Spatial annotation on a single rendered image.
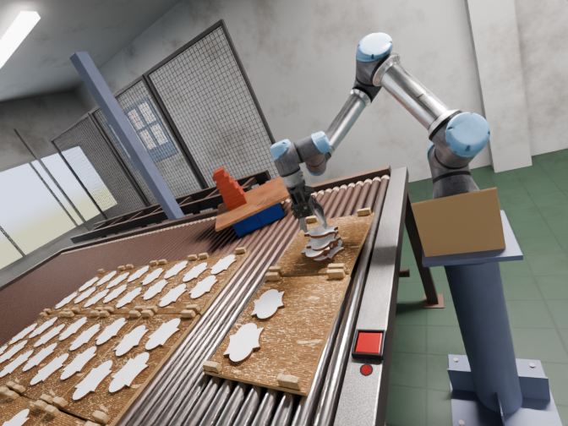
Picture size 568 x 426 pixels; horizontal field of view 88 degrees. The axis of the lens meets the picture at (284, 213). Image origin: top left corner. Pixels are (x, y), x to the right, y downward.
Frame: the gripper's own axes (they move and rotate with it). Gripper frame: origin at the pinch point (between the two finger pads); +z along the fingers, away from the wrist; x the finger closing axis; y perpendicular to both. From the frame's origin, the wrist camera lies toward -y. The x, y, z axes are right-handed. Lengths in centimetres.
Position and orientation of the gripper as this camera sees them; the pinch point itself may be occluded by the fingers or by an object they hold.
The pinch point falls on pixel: (315, 227)
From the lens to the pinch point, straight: 113.9
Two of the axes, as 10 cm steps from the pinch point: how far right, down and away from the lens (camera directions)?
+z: 3.9, 8.6, 3.4
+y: -2.4, 4.5, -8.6
